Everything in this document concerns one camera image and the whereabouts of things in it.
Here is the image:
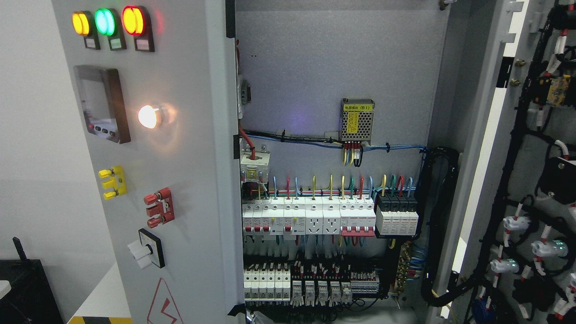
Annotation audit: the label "yellow terminal post block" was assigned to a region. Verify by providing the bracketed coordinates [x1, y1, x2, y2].
[98, 165, 128, 200]

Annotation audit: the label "yellow indicator light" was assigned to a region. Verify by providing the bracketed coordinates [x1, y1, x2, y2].
[72, 11, 94, 37]

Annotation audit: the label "red electric warning sticker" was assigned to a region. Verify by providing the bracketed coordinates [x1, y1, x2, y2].
[146, 278, 183, 324]

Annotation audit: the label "red terminal post block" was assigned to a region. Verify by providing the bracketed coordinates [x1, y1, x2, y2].
[144, 187, 175, 229]

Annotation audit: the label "brass ground bar right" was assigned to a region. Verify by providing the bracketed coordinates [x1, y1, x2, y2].
[395, 242, 412, 296]

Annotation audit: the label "red indicator light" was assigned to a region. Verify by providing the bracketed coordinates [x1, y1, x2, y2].
[121, 5, 149, 36]

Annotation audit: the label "black white surge protector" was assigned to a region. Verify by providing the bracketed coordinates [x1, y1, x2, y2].
[376, 195, 420, 239]

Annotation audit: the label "white socket breaker row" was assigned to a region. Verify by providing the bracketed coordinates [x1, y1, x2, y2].
[242, 196, 376, 240]

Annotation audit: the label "green indicator light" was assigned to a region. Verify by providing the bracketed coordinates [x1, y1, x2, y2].
[94, 8, 121, 37]

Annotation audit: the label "metal mesh power supply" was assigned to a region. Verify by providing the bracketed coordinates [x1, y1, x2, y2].
[340, 98, 375, 142]

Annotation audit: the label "white rotary selector switch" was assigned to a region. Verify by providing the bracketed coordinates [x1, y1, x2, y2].
[127, 228, 165, 269]

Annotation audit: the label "white current transformers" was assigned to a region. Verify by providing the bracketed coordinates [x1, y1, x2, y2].
[240, 152, 271, 184]

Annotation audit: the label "black digital power meter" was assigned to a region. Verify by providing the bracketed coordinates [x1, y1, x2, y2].
[74, 64, 131, 144]

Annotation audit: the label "white glowing indicator light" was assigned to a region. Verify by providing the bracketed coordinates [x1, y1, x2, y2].
[138, 105, 162, 129]

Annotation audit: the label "black box at left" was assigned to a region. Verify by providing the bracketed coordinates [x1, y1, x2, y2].
[0, 237, 63, 324]

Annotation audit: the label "grey cabinet door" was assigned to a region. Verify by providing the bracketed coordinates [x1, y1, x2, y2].
[52, 0, 243, 324]
[422, 0, 575, 324]

